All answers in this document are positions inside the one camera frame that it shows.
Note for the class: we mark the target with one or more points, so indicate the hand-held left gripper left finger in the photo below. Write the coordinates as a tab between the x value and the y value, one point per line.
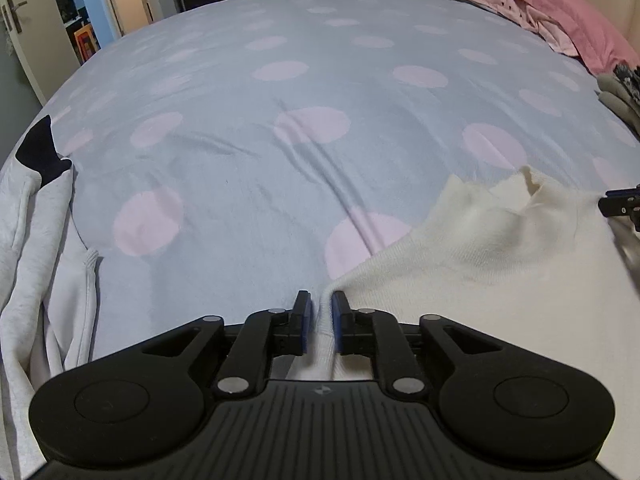
303	322

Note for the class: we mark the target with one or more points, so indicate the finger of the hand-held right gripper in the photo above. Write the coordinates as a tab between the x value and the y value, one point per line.
620	204

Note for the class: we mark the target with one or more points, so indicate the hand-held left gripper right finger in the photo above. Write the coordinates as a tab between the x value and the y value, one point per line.
340	325

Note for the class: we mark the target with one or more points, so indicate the cream knit sweater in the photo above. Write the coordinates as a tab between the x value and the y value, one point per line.
475	260

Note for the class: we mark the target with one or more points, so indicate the grey cloth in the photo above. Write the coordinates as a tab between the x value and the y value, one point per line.
622	105

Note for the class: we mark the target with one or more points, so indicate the floral dark jeans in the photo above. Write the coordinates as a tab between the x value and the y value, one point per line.
627	77

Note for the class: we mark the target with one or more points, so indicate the polka dot bed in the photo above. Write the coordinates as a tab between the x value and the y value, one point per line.
250	160

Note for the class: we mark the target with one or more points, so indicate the light pink patterned pillow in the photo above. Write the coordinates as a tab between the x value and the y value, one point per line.
490	2

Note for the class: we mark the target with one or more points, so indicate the light grey hoodie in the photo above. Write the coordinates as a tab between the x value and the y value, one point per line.
30	260

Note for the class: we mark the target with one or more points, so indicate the orange shelf item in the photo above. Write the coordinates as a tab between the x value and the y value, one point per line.
85	42

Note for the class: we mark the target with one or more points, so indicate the beige door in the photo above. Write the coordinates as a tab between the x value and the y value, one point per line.
22	50

